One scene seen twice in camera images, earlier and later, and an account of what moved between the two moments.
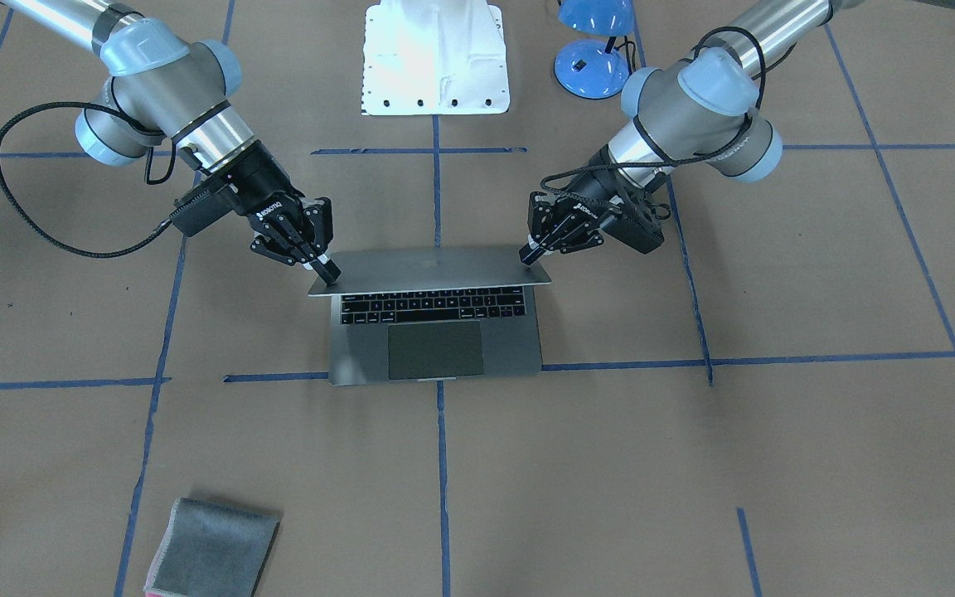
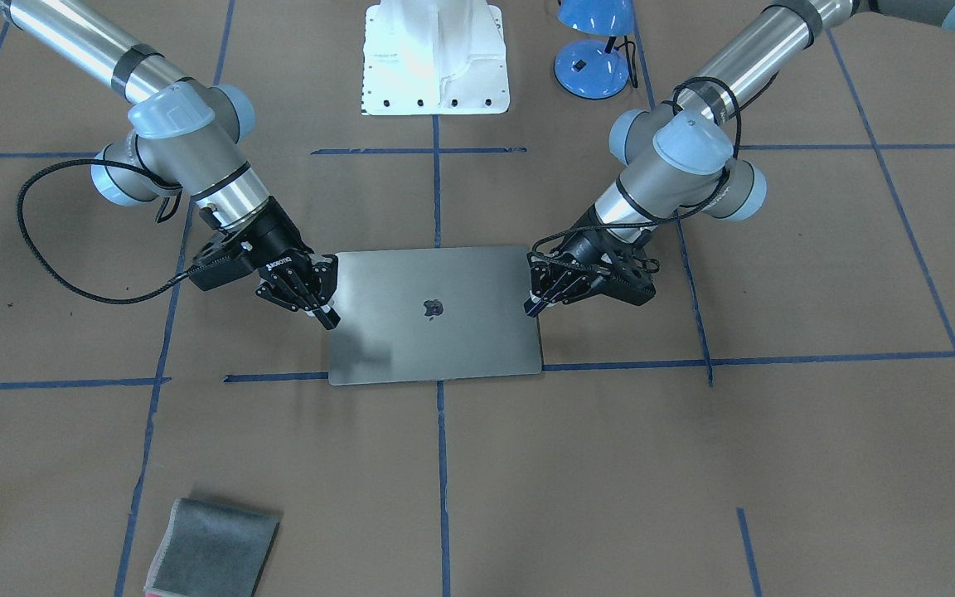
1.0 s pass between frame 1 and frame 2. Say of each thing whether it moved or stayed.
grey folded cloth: stayed
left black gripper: moved
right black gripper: moved
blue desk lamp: stayed
